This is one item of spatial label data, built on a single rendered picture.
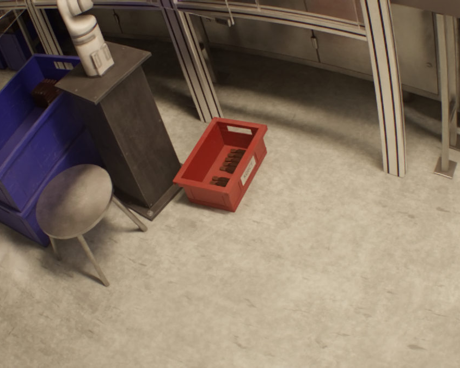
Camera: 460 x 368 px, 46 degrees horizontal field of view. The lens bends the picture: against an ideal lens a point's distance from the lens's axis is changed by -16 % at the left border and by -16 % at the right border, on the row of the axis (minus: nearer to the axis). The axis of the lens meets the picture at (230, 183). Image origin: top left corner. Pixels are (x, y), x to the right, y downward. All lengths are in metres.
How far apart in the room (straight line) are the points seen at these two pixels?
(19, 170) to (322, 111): 1.13
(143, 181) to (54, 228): 0.37
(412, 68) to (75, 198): 1.22
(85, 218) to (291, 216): 0.65
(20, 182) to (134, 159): 0.43
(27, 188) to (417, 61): 1.43
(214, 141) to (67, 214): 0.61
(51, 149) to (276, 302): 0.93
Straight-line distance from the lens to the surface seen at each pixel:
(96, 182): 1.95
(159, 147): 2.05
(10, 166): 2.00
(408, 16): 1.97
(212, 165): 2.19
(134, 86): 1.88
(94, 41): 1.78
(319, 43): 2.23
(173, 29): 2.08
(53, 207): 1.97
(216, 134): 2.18
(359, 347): 1.69
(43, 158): 2.11
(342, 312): 1.75
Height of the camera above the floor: 1.53
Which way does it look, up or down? 46 degrees down
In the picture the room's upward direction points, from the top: 20 degrees counter-clockwise
